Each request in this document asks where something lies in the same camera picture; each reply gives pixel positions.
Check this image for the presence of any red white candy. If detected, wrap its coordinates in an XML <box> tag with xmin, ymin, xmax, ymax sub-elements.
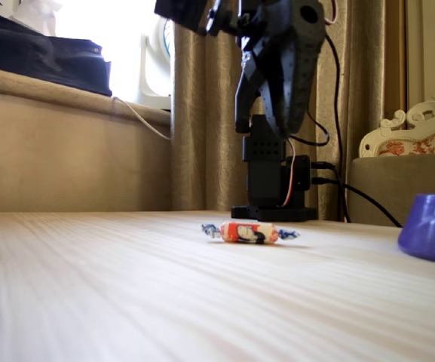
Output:
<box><xmin>201</xmin><ymin>220</ymin><xmax>302</xmax><ymax>245</ymax></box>

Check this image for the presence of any purple plastic bowl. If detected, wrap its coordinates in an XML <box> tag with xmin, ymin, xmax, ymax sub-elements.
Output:
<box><xmin>397</xmin><ymin>193</ymin><xmax>435</xmax><ymax>266</ymax></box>

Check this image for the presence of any tan curtain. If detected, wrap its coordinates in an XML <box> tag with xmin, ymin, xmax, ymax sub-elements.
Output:
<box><xmin>170</xmin><ymin>0</ymin><xmax>409</xmax><ymax>227</ymax></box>

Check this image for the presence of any black gripper-mounted webcam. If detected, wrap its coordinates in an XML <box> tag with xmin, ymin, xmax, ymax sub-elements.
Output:
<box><xmin>153</xmin><ymin>0</ymin><xmax>209</xmax><ymax>37</ymax></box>

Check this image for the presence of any white fan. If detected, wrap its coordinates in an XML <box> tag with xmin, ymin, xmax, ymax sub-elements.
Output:
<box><xmin>139</xmin><ymin>11</ymin><xmax>173</xmax><ymax>111</ymax></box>

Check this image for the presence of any ornate white headboard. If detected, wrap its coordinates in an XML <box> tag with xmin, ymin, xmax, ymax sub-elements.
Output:
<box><xmin>358</xmin><ymin>84</ymin><xmax>435</xmax><ymax>158</ymax></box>

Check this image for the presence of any olive sofa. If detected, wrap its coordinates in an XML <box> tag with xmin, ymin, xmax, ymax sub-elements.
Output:
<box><xmin>347</xmin><ymin>151</ymin><xmax>435</xmax><ymax>228</ymax></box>

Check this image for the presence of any beige upholstered bench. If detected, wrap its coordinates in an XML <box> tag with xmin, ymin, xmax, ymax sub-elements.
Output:
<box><xmin>0</xmin><ymin>63</ymin><xmax>173</xmax><ymax>213</ymax></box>

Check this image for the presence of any black fabric bag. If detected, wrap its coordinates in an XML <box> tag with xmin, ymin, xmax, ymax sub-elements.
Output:
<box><xmin>0</xmin><ymin>13</ymin><xmax>113</xmax><ymax>98</ymax></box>

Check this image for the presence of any long black hanging cable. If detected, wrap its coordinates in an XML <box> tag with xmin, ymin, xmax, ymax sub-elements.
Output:
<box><xmin>324</xmin><ymin>32</ymin><xmax>352</xmax><ymax>224</ymax></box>

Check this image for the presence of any thin black looped wire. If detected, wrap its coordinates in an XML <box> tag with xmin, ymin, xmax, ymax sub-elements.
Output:
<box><xmin>291</xmin><ymin>109</ymin><xmax>330</xmax><ymax>148</ymax></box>

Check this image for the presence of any red white servo wire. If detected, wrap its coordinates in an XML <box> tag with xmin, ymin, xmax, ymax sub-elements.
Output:
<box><xmin>277</xmin><ymin>136</ymin><xmax>298</xmax><ymax>207</ymax></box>

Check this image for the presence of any white cord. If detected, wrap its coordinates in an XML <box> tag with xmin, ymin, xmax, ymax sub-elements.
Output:
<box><xmin>111</xmin><ymin>96</ymin><xmax>172</xmax><ymax>142</ymax></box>

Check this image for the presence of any black plugged base cable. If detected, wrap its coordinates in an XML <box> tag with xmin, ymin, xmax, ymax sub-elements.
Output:
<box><xmin>310</xmin><ymin>176</ymin><xmax>403</xmax><ymax>229</ymax></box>

